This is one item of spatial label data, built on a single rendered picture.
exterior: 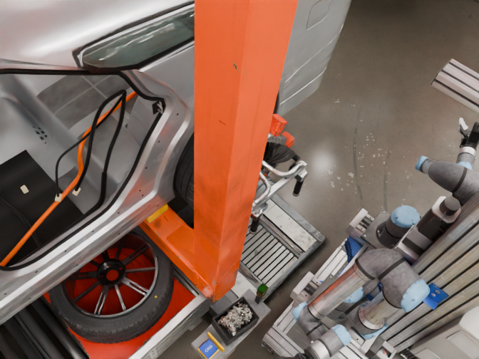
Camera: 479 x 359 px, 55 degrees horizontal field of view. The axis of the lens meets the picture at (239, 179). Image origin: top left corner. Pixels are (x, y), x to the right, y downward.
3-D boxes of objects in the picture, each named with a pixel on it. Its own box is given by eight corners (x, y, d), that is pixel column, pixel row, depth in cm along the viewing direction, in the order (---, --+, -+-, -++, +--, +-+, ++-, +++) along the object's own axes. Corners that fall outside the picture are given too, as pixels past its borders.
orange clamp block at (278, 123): (268, 127, 238) (276, 113, 234) (279, 136, 236) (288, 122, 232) (261, 128, 232) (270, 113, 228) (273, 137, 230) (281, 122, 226)
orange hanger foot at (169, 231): (155, 202, 269) (150, 170, 240) (216, 264, 251) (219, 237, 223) (131, 219, 262) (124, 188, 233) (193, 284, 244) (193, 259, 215)
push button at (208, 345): (209, 339, 236) (209, 338, 234) (218, 349, 234) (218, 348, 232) (198, 349, 233) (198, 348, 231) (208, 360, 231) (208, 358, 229)
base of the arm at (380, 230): (410, 234, 238) (418, 226, 229) (395, 254, 231) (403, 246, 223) (385, 216, 242) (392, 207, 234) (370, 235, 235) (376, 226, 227)
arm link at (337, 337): (348, 344, 170) (355, 338, 163) (326, 361, 166) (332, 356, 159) (335, 326, 173) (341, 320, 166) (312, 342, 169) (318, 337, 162)
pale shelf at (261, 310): (248, 289, 256) (249, 288, 253) (270, 311, 250) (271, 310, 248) (190, 345, 237) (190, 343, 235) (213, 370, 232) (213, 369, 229)
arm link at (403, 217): (389, 211, 232) (399, 199, 221) (414, 224, 230) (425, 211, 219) (382, 231, 226) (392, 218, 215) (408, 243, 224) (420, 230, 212)
